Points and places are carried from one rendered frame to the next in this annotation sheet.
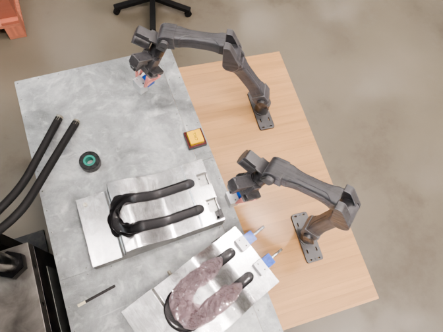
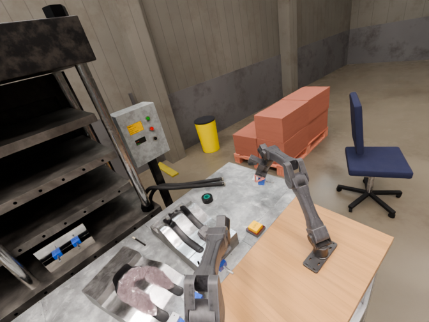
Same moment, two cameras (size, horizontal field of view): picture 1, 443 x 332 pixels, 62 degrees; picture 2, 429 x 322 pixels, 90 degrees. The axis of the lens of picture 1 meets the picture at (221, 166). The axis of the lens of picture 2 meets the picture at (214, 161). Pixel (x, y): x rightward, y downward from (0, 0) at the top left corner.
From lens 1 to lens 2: 1.01 m
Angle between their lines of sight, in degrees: 63
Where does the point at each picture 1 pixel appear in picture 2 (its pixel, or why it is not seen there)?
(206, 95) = (293, 217)
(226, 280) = (155, 297)
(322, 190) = (203, 260)
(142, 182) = (201, 214)
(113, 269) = (154, 239)
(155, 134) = (243, 211)
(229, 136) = (277, 246)
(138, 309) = (125, 252)
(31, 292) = (137, 220)
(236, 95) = not seen: hidden behind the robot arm
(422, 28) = not seen: outside the picture
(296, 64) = not seen: outside the picture
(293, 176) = (210, 239)
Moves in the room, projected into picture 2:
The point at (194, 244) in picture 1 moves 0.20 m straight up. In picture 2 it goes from (182, 271) to (170, 245)
